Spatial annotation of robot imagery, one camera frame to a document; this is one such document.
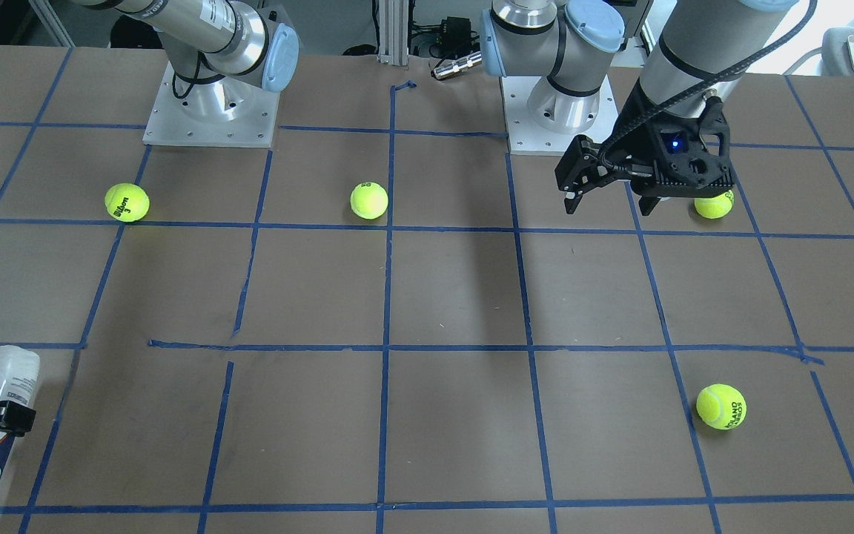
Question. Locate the tennis ball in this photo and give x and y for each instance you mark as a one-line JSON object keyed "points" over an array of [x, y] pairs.
{"points": [[714, 208], [721, 407]]}

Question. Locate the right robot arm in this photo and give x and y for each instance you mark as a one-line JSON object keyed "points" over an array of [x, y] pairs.
{"points": [[760, 19]]}

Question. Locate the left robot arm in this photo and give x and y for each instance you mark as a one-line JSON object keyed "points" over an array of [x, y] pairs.
{"points": [[569, 46]]}

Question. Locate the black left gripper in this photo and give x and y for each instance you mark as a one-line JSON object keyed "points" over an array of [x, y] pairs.
{"points": [[648, 143]]}

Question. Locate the aluminium frame post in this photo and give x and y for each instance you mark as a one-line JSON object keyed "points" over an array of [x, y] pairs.
{"points": [[393, 28]]}

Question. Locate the tennis ball Wilson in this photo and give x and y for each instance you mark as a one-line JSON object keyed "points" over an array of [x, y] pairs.
{"points": [[126, 202]]}

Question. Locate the tennis ball centre Roland Garros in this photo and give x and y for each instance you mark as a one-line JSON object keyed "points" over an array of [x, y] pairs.
{"points": [[369, 200]]}

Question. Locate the silver cylindrical connector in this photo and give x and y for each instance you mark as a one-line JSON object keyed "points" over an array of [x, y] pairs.
{"points": [[448, 68]]}

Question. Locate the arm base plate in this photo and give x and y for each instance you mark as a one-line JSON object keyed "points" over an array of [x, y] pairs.
{"points": [[224, 114], [542, 121]]}

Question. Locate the black electronics box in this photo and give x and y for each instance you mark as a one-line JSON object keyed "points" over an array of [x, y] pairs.
{"points": [[455, 35]]}

